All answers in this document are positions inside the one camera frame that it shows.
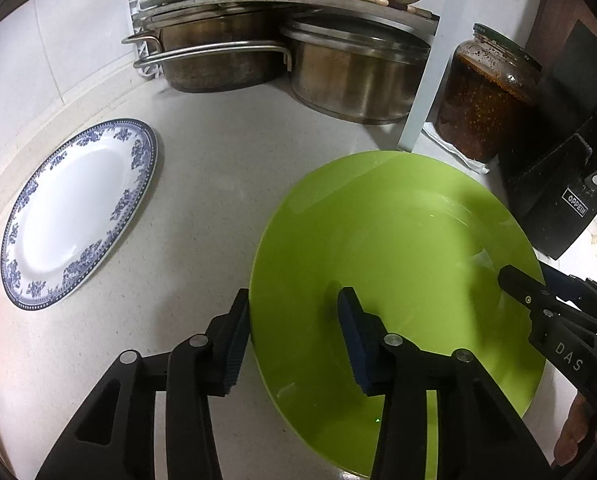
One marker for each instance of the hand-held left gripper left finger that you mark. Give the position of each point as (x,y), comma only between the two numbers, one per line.
(236,341)

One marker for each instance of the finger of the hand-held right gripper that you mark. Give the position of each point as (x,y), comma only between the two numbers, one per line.
(520,285)
(593,297)

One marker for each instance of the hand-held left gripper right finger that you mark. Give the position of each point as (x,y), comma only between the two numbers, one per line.
(352,342)

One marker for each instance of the green plate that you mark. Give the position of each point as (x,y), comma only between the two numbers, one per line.
(403,240)

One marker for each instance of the blue floral white plate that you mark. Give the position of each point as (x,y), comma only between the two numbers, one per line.
(73,210)

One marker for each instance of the person's right hand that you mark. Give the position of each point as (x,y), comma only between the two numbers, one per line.
(573,435)

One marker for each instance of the black knife block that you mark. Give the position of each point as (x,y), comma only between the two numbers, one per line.
(553,195)

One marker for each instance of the white paper towel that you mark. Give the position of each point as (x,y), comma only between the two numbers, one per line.
(448,147)

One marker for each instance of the glass jar of chili sauce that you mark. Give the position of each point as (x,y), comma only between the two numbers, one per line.
(478,110)

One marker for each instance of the grey corner shelf rack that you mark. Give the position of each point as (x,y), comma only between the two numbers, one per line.
(419,110)

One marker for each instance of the steel pot with lid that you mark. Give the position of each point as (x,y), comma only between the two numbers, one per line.
(348,85)

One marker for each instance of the white plastic lattice bracket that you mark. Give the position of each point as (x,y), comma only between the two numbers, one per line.
(137,5)

